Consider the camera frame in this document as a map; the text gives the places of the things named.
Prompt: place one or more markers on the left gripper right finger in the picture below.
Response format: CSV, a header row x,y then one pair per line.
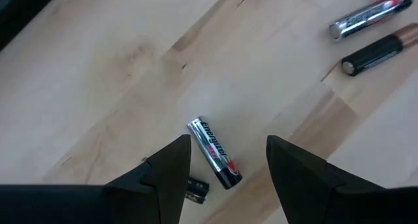
x,y
303,185

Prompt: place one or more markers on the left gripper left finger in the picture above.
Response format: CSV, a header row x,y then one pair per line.
x,y
156,191

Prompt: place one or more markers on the Energizer Max battery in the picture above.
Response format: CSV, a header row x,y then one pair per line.
x,y
214,152
370,15

